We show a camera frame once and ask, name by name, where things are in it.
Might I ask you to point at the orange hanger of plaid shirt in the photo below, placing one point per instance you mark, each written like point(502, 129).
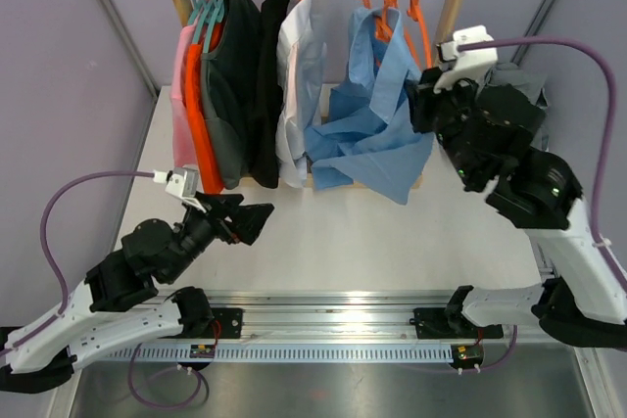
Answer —
point(415, 13)

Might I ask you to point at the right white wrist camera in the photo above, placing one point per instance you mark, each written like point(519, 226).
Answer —
point(457, 64)

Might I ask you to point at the dark grey t-shirt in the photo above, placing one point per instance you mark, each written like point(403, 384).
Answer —
point(228, 88)

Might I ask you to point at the light blue shirt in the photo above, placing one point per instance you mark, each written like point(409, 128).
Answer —
point(368, 137)

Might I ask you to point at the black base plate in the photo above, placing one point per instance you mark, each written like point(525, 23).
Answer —
point(436, 323)
point(230, 320)

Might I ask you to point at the white slotted cable duct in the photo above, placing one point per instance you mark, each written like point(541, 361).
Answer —
point(285, 353)

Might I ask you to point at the black shirt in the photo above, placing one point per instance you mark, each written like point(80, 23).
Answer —
point(268, 99)

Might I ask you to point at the aluminium rail frame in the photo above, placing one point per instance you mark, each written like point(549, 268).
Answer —
point(331, 293)

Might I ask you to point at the pink shirt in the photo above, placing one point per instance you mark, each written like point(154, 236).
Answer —
point(183, 150)

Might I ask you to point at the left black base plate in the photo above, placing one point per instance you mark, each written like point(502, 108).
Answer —
point(230, 320)

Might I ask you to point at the orange shirt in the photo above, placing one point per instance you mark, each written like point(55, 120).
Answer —
point(205, 155)

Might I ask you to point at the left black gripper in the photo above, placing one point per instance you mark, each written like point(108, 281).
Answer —
point(247, 219)

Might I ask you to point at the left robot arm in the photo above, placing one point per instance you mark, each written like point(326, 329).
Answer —
point(101, 316)

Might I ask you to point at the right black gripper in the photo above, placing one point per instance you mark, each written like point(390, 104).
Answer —
point(424, 100)

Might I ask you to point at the grey shirt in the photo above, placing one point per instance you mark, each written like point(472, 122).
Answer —
point(524, 80)

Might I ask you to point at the white shirt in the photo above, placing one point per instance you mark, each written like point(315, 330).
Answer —
point(300, 54)

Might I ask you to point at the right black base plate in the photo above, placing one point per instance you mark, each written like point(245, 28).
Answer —
point(436, 323)

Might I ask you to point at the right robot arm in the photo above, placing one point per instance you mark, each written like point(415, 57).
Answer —
point(487, 135)

